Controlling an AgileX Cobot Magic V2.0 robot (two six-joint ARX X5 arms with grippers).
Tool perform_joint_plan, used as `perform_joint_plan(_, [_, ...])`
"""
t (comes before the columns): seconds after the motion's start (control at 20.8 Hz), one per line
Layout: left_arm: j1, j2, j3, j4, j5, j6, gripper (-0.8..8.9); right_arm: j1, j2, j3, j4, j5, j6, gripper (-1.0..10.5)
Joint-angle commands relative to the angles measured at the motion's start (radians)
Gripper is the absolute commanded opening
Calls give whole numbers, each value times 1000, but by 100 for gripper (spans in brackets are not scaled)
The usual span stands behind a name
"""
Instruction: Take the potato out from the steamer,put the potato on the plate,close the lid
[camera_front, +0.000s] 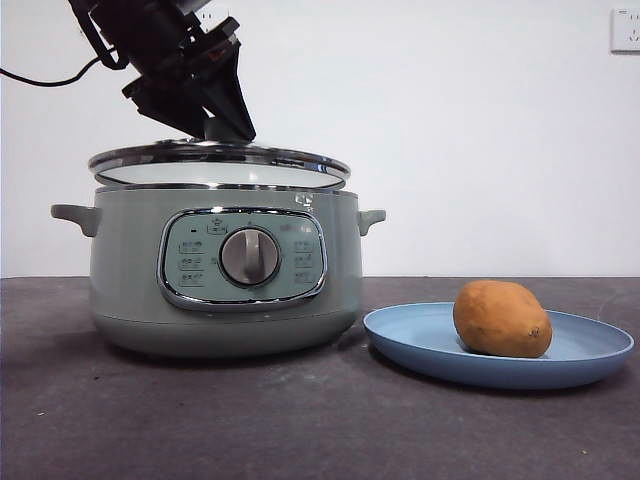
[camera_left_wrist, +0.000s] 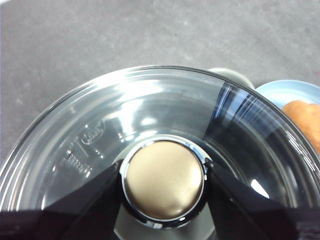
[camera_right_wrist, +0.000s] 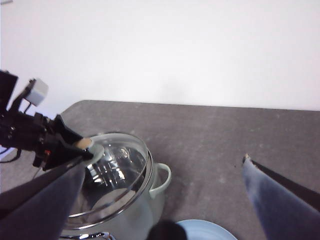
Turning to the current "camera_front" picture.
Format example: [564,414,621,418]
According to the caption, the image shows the glass lid with green knob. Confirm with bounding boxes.
[88,117,347,194]

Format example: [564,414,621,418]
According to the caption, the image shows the black cable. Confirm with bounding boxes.
[0,29,129,87]

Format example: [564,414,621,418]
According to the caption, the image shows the blue round plate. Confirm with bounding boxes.
[363,301,635,391]

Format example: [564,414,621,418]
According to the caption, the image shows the pale green electric steamer pot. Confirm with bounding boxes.
[49,184,387,359]

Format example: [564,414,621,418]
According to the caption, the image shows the brown potato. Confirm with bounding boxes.
[452,279,554,359]

